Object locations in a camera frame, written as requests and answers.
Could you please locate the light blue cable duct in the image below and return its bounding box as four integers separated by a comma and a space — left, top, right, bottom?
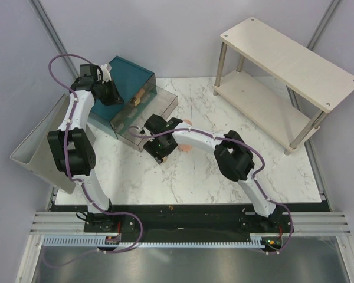
42, 235, 283, 248

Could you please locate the teal drawer organizer box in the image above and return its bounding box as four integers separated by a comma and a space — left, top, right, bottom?
89, 56, 156, 137

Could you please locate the white two-tier shelf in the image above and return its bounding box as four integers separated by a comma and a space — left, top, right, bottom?
214, 17, 354, 153

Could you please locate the purple cable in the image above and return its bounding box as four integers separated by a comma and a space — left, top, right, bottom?
127, 125, 293, 255
47, 54, 145, 254

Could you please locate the grey metal tray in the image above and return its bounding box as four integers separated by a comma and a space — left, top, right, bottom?
9, 94, 97, 195

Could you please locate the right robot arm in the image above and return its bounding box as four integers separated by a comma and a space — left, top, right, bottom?
144, 114, 281, 232

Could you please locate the peach makeup sponge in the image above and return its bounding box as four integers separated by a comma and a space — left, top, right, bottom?
179, 144, 192, 153
183, 119, 192, 125

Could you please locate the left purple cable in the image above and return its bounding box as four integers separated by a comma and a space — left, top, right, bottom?
47, 54, 145, 254

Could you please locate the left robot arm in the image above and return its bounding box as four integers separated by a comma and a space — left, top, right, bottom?
47, 63, 124, 232

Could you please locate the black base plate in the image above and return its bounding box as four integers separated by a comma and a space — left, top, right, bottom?
51, 202, 329, 235

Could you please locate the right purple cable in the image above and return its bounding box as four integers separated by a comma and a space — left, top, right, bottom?
127, 125, 293, 255

